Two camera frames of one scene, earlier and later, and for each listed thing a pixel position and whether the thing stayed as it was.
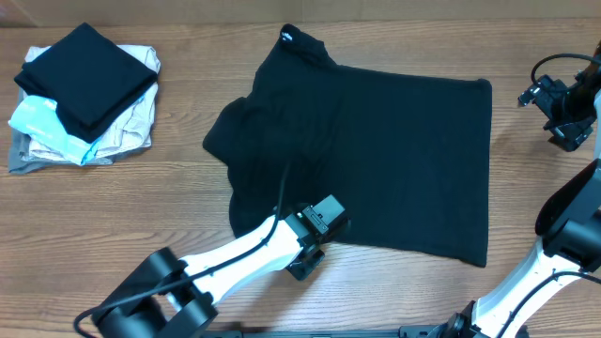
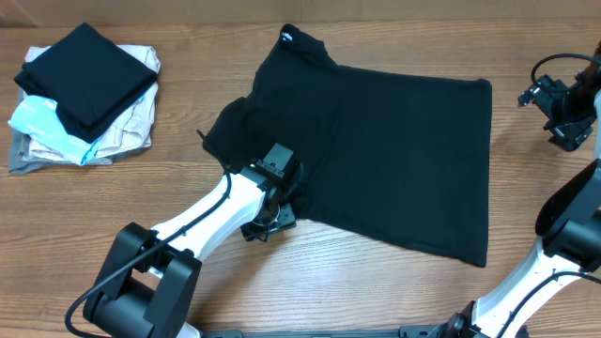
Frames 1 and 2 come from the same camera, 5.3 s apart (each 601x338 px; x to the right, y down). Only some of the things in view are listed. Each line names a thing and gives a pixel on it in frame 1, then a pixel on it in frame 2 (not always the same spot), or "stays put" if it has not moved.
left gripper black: (303, 270) → (253, 231)
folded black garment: (89, 75) stays put
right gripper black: (572, 134) stays put
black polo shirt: (409, 153) stays put
